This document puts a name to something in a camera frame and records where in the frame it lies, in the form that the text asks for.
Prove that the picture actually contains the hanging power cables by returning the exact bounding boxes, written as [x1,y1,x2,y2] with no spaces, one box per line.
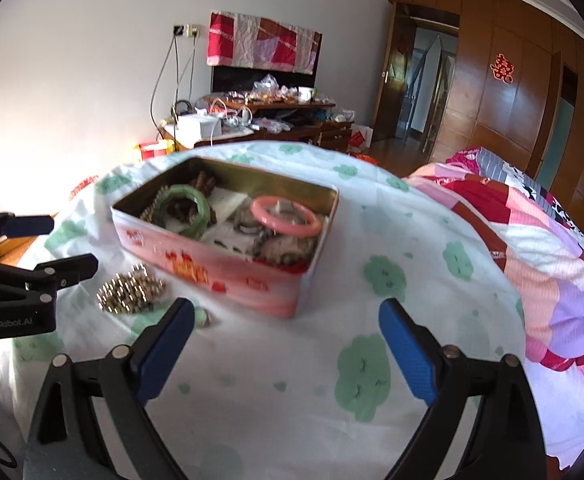
[149,34,198,129]

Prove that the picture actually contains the wristwatch with metal band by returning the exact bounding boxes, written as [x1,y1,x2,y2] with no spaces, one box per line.
[270,200,306,224]

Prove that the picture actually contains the wooden tv cabinet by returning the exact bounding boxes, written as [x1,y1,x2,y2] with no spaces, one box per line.
[157,94,353,152]

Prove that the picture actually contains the wooden room door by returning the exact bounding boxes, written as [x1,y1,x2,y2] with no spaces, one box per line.
[372,3,417,143]

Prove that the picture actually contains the red plastic bag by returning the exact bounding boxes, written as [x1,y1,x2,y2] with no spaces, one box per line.
[70,176,99,200]

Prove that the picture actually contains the black television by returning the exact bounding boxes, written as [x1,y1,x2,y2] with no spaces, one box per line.
[211,34,322,93]

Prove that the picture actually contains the cloud print bed sheet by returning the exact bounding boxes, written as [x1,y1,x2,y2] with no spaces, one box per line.
[0,142,525,479]

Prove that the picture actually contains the red yellow carton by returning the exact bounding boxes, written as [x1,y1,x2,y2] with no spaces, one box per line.
[134,139,175,160]

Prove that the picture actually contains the gold bead bracelet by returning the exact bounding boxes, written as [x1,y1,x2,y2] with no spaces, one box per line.
[96,263,167,316]

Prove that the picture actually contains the red patchwork cloth cover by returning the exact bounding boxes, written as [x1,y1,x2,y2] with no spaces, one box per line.
[206,11,322,74]

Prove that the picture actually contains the pink bangle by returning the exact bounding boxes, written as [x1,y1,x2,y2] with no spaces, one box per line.
[249,196,322,238]

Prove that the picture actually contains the wooden wardrobe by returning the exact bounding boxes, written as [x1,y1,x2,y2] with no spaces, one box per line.
[389,0,584,231]

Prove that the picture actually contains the orange item on floor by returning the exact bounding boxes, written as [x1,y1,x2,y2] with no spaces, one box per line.
[353,154,379,166]

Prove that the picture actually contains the red double happiness sticker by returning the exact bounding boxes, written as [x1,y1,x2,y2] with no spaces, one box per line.
[490,53,515,84]

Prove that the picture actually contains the wall power socket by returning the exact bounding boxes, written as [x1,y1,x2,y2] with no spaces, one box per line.
[173,24,199,38]

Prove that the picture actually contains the grey stone bead bracelet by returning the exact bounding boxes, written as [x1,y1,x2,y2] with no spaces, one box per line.
[231,213,321,266]

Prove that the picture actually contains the green jade bangle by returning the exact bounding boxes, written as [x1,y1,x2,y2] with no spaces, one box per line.
[151,184,211,240]

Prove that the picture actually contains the white box on cabinet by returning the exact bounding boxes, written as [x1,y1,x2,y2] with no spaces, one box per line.
[175,114,221,150]

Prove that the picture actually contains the pink metal tin box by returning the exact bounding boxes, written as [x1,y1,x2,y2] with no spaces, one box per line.
[112,156,339,318]

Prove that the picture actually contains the printed paper in tin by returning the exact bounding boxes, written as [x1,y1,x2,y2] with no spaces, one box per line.
[171,186,273,261]

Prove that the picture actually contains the brown wooden bead necklace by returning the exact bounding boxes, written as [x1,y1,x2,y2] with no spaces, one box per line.
[185,170,219,226]

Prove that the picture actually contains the pink patchwork quilt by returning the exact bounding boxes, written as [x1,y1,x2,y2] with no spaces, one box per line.
[407,148,584,470]

